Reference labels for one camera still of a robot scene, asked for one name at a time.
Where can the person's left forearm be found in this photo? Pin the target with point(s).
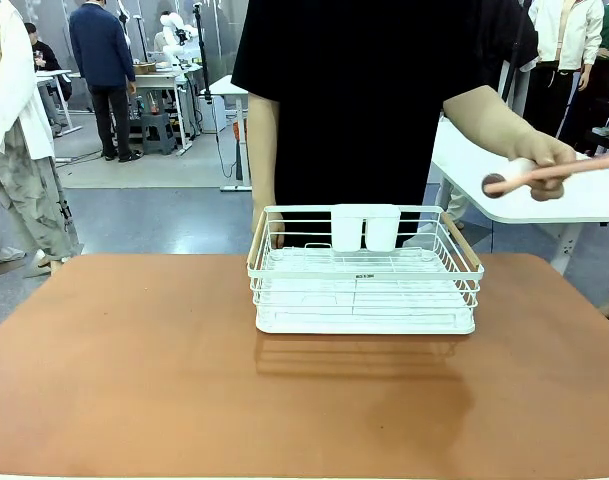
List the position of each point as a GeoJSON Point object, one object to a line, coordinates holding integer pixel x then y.
{"type": "Point", "coordinates": [484, 120]}

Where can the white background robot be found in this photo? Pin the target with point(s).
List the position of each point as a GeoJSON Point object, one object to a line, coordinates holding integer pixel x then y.
{"type": "Point", "coordinates": [174, 35]}

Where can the seated person in black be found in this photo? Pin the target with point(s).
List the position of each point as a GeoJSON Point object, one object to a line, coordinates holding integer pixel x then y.
{"type": "Point", "coordinates": [46, 57]}

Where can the white drip tray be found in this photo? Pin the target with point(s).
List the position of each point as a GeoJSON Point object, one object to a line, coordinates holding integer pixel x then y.
{"type": "Point", "coordinates": [364, 325]}

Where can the person's left hand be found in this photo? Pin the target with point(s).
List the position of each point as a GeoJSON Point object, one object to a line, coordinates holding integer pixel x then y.
{"type": "Point", "coordinates": [546, 150]}

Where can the cluttered white workbench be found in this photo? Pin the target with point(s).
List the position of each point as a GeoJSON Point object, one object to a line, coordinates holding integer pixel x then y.
{"type": "Point", "coordinates": [159, 80]}

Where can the white plastic utensil holder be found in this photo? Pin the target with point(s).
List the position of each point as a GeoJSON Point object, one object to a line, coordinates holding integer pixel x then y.
{"type": "Point", "coordinates": [348, 227]}

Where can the black tripod stand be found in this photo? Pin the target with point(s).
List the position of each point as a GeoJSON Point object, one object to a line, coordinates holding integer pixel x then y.
{"type": "Point", "coordinates": [202, 60]}

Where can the small white desk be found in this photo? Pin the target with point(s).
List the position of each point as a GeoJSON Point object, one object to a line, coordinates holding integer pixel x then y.
{"type": "Point", "coordinates": [54, 75]}

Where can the black slanted pole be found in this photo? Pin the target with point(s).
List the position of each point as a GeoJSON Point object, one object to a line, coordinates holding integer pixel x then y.
{"type": "Point", "coordinates": [515, 50]}

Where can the grey plastic step stool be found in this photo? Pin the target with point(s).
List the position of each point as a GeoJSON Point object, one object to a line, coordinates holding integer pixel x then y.
{"type": "Point", "coordinates": [158, 132]}

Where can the bystander in black coat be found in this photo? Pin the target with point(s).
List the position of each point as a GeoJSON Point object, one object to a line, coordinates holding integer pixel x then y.
{"type": "Point", "coordinates": [526, 42]}

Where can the bystander in cream jacket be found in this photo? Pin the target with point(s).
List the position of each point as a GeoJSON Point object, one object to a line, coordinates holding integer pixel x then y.
{"type": "Point", "coordinates": [566, 35]}

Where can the man in navy suit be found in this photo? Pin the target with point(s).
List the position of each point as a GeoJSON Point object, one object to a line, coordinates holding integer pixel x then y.
{"type": "Point", "coordinates": [101, 55]}

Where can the person in black t-shirt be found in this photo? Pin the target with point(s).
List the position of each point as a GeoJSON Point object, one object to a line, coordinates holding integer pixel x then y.
{"type": "Point", "coordinates": [354, 100]}

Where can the bystander in white open jacket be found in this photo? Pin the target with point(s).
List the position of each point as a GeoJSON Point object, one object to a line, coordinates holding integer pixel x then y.
{"type": "Point", "coordinates": [14, 100]}

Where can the person's right hand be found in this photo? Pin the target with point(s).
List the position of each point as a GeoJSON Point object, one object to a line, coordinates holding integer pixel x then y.
{"type": "Point", "coordinates": [271, 227]}

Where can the white standing desk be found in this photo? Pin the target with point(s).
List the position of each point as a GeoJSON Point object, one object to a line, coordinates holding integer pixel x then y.
{"type": "Point", "coordinates": [229, 87]}

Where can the person's right forearm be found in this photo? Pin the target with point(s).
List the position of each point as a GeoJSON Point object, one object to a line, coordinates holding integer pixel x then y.
{"type": "Point", "coordinates": [263, 150]}

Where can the white side table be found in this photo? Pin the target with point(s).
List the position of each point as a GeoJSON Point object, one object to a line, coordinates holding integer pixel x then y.
{"type": "Point", "coordinates": [484, 165]}

